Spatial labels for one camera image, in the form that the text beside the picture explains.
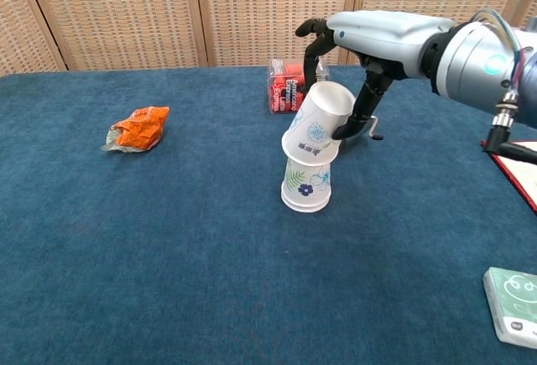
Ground clear box red capsules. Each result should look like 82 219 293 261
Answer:
267 58 331 117

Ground red certificate folder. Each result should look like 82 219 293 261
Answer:
480 139 537 214

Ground white cup green fern print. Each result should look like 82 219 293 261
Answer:
280 159 333 209

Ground white cup blue flower print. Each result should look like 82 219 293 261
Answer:
281 81 357 168
280 195 331 214

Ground crumpled orange wrapper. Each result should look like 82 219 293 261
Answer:
101 106 170 153

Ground green tissue pack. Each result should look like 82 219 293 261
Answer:
482 266 537 345

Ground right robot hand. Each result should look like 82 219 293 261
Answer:
295 9 456 142

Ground steel milk pitcher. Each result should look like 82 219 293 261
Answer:
337 115 385 152

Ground blue table cloth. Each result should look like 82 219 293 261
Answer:
0 60 537 365

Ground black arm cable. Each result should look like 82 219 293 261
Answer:
482 90 537 160

